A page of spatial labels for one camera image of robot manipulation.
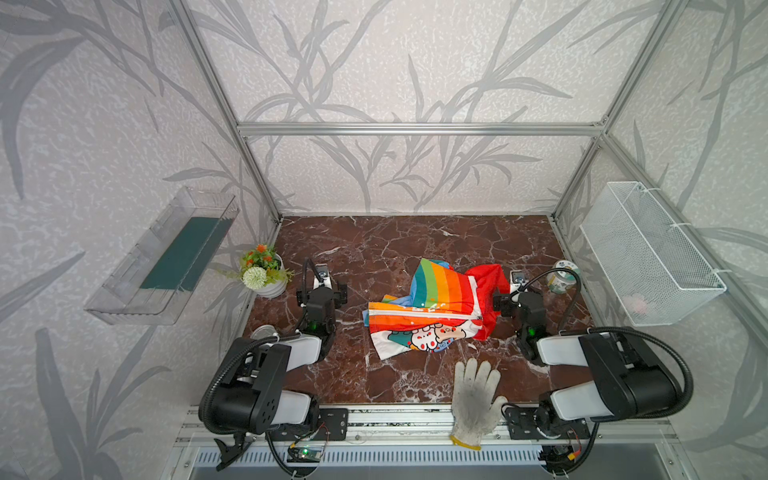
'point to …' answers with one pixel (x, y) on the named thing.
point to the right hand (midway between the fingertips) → (515, 279)
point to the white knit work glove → (475, 407)
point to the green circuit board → (304, 454)
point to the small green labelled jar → (562, 281)
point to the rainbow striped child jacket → (446, 304)
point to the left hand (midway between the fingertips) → (326, 270)
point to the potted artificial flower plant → (263, 271)
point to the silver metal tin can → (262, 331)
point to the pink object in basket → (636, 303)
